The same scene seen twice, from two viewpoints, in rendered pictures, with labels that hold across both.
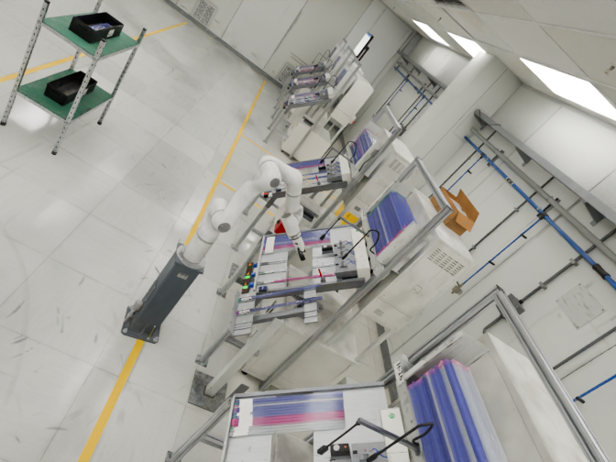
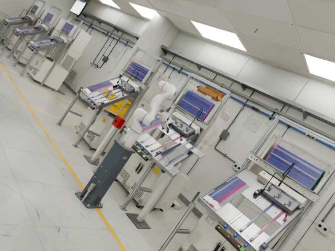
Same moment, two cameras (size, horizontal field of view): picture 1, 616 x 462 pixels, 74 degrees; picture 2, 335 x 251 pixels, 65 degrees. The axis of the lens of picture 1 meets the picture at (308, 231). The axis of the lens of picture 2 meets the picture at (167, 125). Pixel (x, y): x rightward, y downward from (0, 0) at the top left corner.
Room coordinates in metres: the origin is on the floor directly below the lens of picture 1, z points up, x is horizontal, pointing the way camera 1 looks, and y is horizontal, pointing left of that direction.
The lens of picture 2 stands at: (-0.45, 1.59, 1.27)
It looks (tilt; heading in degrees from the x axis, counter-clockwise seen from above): 3 degrees down; 330
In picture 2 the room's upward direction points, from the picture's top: 34 degrees clockwise
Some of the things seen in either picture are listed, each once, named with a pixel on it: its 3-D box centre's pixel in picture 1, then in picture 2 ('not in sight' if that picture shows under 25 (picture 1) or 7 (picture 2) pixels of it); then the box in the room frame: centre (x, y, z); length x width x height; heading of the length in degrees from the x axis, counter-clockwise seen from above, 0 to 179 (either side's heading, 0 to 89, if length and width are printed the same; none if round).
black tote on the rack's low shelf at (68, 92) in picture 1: (71, 87); not in sight; (3.12, 2.40, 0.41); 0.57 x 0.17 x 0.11; 19
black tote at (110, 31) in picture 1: (98, 27); not in sight; (3.12, 2.40, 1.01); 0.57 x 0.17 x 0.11; 19
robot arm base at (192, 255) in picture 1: (198, 247); (129, 138); (2.04, 0.44, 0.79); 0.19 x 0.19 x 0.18
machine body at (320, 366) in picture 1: (298, 334); (150, 178); (2.70, -0.48, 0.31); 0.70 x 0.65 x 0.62; 19
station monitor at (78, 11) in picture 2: (364, 47); (80, 9); (7.08, 1.23, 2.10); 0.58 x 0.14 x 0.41; 19
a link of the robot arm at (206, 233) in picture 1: (214, 219); (138, 120); (2.07, 0.46, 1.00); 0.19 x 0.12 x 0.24; 43
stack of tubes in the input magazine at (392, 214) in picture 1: (391, 225); (197, 105); (2.60, -0.39, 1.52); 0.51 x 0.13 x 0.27; 19
